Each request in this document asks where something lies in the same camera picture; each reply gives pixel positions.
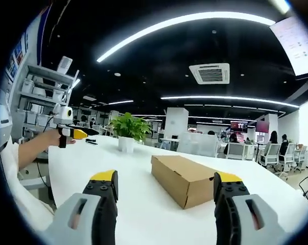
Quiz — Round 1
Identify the person's left hand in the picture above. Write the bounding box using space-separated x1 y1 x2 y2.
45 128 77 146

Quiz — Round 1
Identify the green potted plant white pot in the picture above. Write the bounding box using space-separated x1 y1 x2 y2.
109 112 152 154

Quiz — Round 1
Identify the brown cardboard shoe box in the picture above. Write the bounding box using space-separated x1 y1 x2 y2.
151 155 220 210

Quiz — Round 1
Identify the wall-mounted display screen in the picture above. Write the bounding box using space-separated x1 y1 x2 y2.
269 15 308 77

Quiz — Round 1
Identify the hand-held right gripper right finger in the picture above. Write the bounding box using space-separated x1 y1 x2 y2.
213 171 287 245

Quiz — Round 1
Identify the long curved ceiling light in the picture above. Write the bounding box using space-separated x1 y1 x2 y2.
96 11 276 63

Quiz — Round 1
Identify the red display screen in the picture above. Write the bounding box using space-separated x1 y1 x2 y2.
230 120 248 133

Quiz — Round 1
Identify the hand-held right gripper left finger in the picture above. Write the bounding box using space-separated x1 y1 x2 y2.
44 169 119 245

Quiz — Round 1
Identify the black cable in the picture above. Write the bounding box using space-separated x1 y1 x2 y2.
35 154 50 188

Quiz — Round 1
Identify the white metal storage shelf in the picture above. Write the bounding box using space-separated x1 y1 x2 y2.
12 64 80 140

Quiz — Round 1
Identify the person's white sleeve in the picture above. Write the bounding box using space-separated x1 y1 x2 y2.
0 135 55 232

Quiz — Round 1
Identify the white square pillar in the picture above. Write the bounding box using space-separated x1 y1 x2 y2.
165 107 189 140

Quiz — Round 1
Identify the straight ceiling light strip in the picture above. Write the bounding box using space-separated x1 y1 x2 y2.
160 95 300 109

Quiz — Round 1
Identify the ceiling air conditioner vent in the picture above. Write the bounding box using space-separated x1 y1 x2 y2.
188 63 230 85

